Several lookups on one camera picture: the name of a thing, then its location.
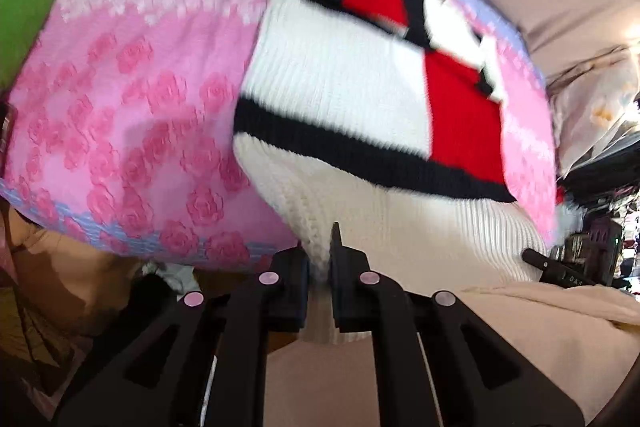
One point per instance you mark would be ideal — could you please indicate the beige fleece cloth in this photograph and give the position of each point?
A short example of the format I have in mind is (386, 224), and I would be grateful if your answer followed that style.
(525, 347)

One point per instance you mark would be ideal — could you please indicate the green cloth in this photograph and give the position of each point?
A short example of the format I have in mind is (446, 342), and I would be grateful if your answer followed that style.
(25, 17)

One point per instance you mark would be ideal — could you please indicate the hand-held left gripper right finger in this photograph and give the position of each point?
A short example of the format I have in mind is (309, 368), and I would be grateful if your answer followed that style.
(346, 292)

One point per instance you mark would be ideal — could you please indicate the red white plush item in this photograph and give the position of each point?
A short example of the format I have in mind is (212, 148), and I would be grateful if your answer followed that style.
(569, 207)

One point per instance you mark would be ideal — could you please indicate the white red black knitted sweater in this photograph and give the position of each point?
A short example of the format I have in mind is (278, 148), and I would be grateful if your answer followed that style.
(345, 107)

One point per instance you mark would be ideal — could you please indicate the tan cloth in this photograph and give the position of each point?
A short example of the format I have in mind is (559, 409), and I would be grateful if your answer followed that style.
(70, 277)

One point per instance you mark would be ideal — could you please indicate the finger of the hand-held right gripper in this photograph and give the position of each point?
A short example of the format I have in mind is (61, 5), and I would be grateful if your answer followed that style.
(545, 266)

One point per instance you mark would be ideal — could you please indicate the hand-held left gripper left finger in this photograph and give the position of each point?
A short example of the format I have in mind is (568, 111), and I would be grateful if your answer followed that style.
(291, 289)

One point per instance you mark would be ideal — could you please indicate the pink floral blanket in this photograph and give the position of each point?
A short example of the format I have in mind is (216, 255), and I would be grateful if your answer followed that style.
(150, 117)

